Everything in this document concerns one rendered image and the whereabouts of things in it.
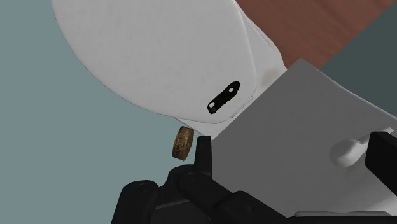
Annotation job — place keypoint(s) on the white toilet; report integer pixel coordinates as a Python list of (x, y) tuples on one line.
[(161, 62)]

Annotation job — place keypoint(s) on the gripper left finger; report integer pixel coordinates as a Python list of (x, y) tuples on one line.
[(198, 186)]

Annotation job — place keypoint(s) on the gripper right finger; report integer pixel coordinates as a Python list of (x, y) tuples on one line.
[(382, 155)]

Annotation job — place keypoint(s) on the small black flat object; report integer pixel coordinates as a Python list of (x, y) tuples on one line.
[(223, 97)]

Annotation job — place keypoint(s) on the brown round disc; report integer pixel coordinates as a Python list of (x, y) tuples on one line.
[(183, 143)]

